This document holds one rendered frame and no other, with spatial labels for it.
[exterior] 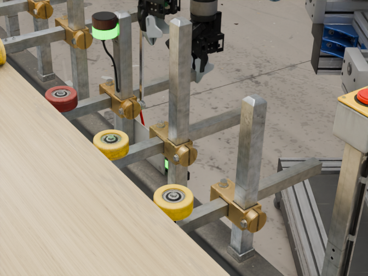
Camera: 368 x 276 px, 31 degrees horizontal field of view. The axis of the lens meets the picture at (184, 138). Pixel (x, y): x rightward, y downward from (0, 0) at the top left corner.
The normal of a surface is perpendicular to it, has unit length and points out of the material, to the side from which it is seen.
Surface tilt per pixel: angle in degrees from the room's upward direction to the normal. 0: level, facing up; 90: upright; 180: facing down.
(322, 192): 0
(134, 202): 0
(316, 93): 0
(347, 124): 90
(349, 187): 90
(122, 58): 90
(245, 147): 90
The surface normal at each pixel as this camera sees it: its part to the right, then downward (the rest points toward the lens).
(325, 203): 0.02, -0.84
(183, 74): 0.58, 0.46
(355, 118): -0.82, 0.29
